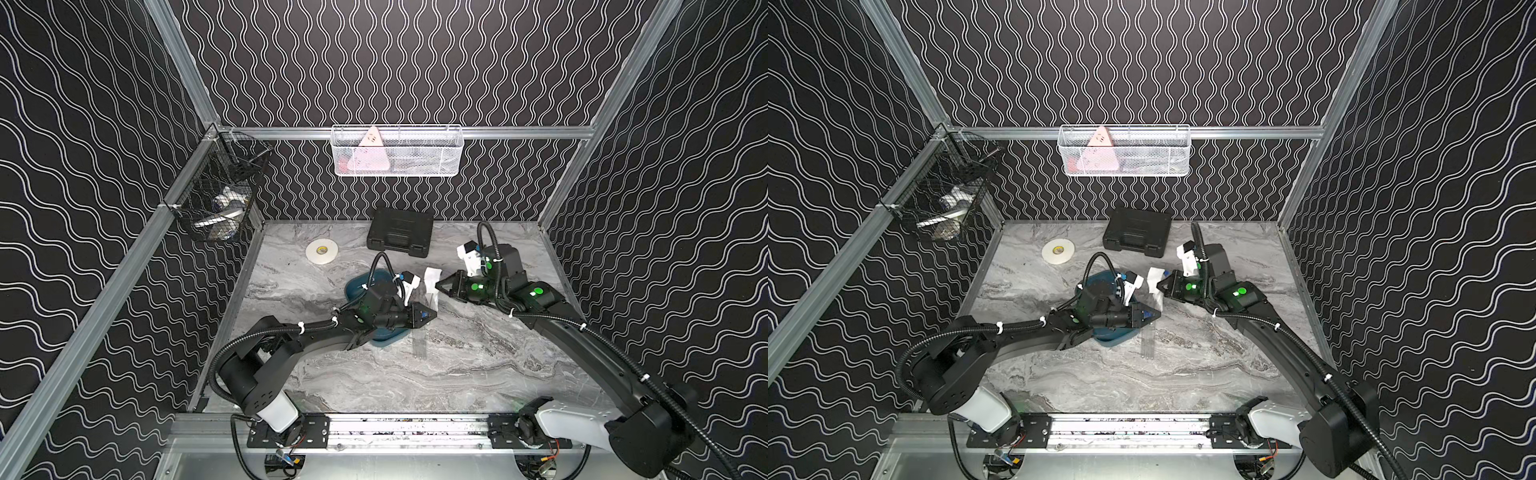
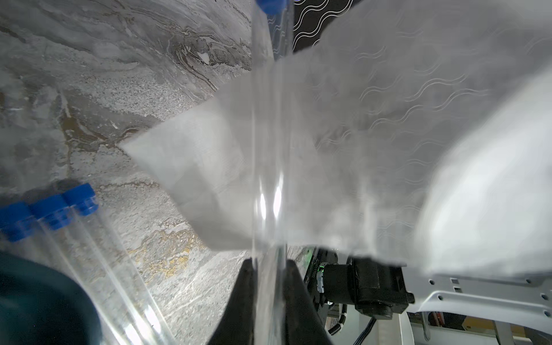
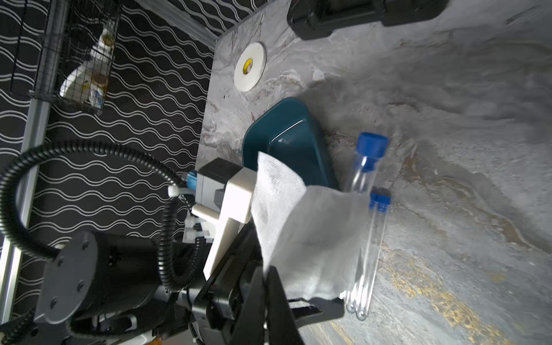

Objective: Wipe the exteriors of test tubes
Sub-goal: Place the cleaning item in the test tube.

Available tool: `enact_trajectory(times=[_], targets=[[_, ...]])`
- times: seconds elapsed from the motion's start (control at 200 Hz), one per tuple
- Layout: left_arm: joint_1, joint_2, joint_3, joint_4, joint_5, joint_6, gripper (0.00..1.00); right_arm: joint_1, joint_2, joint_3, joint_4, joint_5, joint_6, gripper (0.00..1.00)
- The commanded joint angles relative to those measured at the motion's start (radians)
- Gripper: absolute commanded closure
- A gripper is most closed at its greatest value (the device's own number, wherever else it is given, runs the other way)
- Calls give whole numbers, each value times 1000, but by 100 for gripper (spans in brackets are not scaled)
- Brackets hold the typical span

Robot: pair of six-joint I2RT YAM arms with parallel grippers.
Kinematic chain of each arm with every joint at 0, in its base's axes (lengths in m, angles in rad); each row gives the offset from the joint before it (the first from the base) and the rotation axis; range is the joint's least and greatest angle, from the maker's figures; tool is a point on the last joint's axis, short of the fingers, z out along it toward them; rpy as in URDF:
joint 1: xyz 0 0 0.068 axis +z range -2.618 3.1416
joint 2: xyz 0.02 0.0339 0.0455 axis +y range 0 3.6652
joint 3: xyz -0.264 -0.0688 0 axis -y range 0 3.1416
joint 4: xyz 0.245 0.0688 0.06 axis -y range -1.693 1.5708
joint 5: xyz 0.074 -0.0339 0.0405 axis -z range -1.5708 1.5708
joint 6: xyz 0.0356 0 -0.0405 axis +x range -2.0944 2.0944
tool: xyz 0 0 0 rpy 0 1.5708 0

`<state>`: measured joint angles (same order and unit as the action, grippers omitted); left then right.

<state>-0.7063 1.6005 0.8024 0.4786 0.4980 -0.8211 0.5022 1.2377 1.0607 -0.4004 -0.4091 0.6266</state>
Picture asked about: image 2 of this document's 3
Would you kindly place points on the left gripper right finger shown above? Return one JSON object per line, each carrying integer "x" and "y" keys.
{"x": 302, "y": 323}

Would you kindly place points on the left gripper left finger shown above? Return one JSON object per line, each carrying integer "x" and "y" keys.
{"x": 236, "y": 326}

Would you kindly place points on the clear test tube blue cap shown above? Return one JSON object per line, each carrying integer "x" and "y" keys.
{"x": 272, "y": 42}
{"x": 70, "y": 240}
{"x": 22, "y": 236}
{"x": 82, "y": 199}

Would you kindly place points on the white wipe cloth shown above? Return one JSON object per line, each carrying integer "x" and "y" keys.
{"x": 420, "y": 134}

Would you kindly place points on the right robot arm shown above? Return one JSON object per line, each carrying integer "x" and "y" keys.
{"x": 381, "y": 291}

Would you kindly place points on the teal plastic tray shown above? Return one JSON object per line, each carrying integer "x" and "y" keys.
{"x": 40, "y": 305}

